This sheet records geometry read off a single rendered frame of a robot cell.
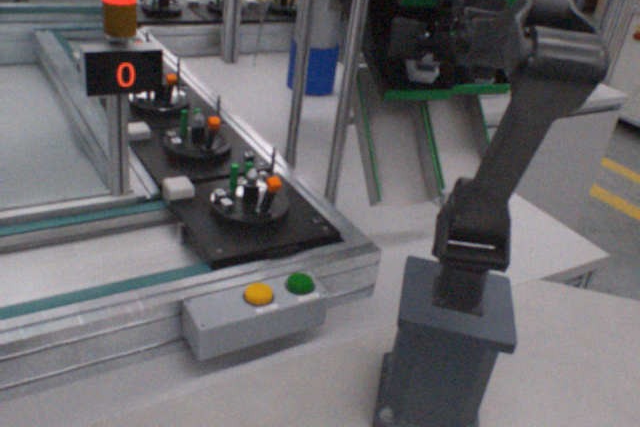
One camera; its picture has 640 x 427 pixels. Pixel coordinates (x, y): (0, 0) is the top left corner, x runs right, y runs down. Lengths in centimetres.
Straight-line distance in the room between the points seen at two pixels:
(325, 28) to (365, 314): 108
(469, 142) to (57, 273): 81
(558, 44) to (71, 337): 69
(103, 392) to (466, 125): 85
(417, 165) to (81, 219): 62
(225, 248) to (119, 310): 20
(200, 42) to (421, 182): 126
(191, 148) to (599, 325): 84
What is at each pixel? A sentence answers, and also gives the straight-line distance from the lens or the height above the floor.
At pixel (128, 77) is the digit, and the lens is 105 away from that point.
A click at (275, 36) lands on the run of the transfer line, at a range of 239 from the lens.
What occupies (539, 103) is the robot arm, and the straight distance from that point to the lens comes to 64.
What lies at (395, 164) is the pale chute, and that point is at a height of 104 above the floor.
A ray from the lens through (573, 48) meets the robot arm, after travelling 61.
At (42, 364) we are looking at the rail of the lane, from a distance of 94.
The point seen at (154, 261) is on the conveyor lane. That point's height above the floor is 92.
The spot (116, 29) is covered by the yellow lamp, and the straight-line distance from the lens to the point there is 102.
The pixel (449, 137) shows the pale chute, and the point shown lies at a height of 107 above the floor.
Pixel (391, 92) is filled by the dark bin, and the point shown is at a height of 121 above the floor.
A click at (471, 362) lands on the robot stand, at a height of 101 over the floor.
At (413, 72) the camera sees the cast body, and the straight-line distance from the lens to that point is 107.
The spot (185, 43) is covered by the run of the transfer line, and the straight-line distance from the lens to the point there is 226.
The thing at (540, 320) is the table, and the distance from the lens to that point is 122.
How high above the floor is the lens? 155
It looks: 28 degrees down
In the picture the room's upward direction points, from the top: 8 degrees clockwise
